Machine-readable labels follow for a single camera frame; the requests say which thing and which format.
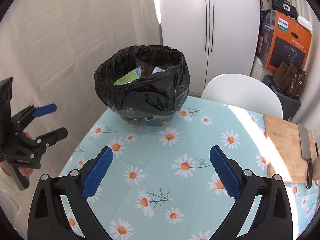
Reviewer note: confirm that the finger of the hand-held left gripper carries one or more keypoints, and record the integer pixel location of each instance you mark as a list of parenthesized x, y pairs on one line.
[(45, 110), (53, 136)]

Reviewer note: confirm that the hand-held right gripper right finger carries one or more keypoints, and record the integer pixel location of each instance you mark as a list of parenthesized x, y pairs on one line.
[(225, 172)]

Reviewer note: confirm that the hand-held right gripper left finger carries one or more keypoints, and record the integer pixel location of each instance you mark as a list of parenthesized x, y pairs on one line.
[(97, 172)]

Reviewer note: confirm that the bin with black bag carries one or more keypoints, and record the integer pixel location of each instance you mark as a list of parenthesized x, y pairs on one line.
[(150, 97)]

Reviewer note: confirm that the person's left hand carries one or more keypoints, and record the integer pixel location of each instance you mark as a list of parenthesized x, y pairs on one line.
[(25, 172)]

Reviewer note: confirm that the wooden cutting board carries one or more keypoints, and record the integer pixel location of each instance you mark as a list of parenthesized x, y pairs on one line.
[(282, 150)]

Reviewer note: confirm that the daisy print tablecloth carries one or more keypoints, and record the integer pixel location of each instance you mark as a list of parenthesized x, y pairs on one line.
[(160, 160)]

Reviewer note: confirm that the beige curtain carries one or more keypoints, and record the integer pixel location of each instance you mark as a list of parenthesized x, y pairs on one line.
[(62, 42)]

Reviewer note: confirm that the white chair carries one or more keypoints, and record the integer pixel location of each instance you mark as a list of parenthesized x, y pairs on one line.
[(240, 92)]

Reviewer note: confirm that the kitchen cleaver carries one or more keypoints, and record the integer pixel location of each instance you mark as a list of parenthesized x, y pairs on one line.
[(305, 142)]

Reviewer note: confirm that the black stool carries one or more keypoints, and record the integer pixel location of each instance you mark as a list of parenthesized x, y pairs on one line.
[(292, 105)]

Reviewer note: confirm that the brown leather bag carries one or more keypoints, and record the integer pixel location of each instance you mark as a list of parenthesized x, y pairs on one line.
[(285, 76)]

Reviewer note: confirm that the orange cardboard box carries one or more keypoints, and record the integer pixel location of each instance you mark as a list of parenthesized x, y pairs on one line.
[(287, 50)]

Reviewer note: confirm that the white refrigerator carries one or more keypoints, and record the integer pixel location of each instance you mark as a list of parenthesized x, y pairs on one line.
[(232, 30)]

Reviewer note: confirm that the white plastic container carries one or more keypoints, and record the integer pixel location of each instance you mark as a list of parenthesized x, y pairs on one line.
[(305, 23)]

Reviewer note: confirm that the black handbag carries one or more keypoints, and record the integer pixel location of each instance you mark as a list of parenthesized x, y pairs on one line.
[(285, 6)]

